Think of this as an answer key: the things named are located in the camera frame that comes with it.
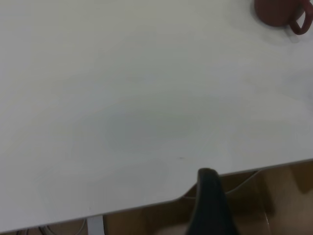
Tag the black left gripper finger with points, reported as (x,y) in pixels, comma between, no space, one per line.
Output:
(211,210)

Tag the red ceramic mug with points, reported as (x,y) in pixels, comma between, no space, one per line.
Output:
(274,12)

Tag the white table leg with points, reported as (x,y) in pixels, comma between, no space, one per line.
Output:
(96,226)

